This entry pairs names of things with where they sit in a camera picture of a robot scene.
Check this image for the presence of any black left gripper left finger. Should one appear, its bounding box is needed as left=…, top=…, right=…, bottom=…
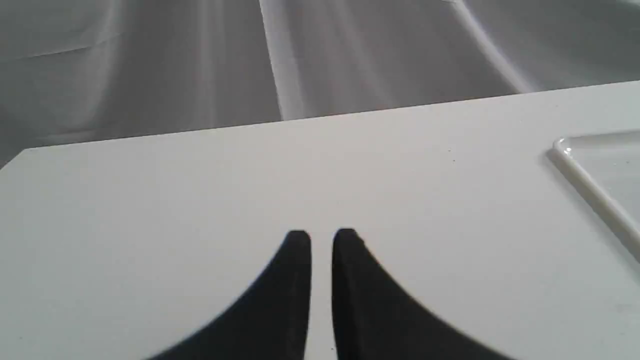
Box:
left=155, top=230, right=313, bottom=360

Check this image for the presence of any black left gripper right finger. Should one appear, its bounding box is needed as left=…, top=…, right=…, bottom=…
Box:
left=331, top=228, right=505, bottom=360

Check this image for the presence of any white rectangular plastic tray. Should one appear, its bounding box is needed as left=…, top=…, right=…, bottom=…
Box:
left=548, top=129, right=640, bottom=260

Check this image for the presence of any grey fabric backdrop curtain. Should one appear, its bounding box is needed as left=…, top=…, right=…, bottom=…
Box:
left=0, top=0, right=640, bottom=166

